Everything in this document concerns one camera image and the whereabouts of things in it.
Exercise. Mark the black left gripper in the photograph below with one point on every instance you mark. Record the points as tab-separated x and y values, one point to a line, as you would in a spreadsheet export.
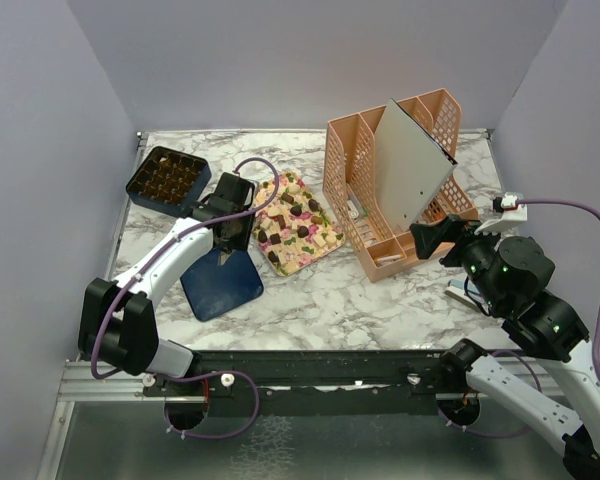
241	242

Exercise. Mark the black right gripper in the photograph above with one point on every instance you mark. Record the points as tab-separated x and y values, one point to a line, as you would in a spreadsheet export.
427	235

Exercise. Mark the brown rectangular chocolate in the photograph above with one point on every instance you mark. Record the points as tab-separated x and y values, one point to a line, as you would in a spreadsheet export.
288	198

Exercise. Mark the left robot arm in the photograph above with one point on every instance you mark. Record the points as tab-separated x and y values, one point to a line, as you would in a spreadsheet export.
118	330

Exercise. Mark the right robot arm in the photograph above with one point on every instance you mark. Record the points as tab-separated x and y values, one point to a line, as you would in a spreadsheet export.
511	275

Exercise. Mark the white rectangular chocolate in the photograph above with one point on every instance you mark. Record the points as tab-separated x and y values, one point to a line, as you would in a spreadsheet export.
319	241

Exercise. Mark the blue chocolate box with insert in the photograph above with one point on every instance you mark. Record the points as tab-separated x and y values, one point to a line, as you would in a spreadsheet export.
168	181

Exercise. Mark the glue stick with yellow cap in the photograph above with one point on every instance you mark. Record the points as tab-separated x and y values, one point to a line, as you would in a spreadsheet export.
387	259

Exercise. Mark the blue box lid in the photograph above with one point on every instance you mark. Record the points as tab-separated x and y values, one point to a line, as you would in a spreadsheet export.
212	290

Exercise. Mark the floral serving tray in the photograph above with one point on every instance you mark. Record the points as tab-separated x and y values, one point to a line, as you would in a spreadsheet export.
296	252

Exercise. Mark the stapler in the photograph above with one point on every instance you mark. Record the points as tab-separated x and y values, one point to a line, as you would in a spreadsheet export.
469	296

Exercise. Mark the grey board in organizer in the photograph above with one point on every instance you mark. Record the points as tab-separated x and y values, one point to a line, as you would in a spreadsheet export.
410	167

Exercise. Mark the peach plastic desk organizer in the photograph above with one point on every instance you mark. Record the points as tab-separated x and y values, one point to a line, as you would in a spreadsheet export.
349	181

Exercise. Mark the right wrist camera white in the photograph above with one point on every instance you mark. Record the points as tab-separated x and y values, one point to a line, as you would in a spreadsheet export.
512	213

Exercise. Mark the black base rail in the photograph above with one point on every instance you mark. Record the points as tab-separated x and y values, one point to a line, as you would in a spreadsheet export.
315	383

